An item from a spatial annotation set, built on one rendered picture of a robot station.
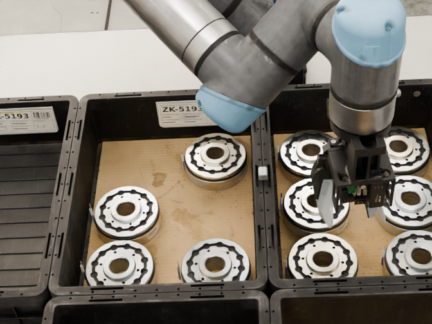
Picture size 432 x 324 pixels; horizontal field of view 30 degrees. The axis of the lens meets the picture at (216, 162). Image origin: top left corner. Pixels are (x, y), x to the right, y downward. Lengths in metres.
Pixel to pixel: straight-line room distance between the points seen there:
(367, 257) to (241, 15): 0.50
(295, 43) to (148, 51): 0.91
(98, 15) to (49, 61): 1.30
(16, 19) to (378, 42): 2.45
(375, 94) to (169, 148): 0.59
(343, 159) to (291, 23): 0.18
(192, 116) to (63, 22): 1.79
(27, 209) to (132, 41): 0.61
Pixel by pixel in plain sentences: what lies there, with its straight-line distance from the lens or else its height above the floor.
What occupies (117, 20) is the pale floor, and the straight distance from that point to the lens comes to 3.07.
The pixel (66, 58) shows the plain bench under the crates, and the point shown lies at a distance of 1.83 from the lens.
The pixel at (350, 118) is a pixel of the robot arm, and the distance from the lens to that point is 0.91.
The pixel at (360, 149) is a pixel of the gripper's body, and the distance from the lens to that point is 0.92.
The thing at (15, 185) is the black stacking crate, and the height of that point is 0.83.
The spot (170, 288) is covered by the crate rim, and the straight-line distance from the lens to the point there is 1.10.
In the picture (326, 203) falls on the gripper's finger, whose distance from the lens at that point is 1.06.
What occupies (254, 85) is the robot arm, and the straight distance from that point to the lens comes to 0.93.
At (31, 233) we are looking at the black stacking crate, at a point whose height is 0.83.
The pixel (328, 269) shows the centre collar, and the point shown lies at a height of 0.87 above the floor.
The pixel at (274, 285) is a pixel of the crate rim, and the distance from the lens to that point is 1.09.
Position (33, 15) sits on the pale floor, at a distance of 3.19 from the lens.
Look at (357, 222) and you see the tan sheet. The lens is 1.28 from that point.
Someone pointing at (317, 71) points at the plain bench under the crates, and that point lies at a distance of 1.72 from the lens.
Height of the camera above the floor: 1.84
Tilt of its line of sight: 47 degrees down
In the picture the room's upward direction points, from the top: 5 degrees counter-clockwise
